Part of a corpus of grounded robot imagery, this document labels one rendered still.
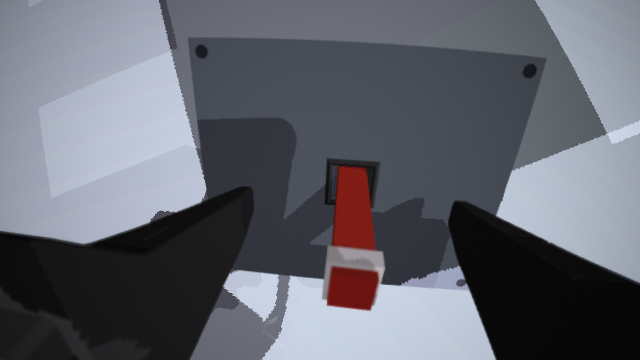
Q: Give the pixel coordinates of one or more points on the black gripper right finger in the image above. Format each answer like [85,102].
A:
[538,301]

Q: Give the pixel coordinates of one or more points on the dark grey sloped panel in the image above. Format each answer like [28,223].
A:
[431,125]

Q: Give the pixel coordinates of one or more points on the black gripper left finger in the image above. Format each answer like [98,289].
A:
[142,294]

